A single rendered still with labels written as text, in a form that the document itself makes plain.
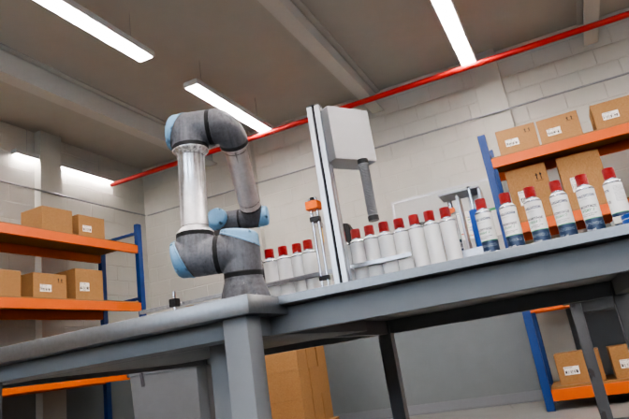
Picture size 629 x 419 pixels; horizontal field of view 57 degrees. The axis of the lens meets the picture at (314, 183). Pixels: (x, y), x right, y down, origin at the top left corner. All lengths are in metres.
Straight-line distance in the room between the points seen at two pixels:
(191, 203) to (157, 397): 2.58
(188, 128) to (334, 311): 0.83
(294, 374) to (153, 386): 1.61
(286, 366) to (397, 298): 4.20
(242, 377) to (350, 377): 5.54
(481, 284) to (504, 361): 5.12
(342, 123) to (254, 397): 1.01
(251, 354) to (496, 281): 0.52
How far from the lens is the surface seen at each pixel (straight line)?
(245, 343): 1.25
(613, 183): 1.87
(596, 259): 1.24
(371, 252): 1.92
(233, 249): 1.71
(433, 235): 1.87
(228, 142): 1.88
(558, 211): 1.85
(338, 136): 1.90
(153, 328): 1.36
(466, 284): 1.25
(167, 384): 4.20
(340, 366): 6.81
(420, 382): 6.53
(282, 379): 5.47
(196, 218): 1.78
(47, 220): 6.15
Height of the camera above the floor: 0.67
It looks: 17 degrees up
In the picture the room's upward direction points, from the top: 9 degrees counter-clockwise
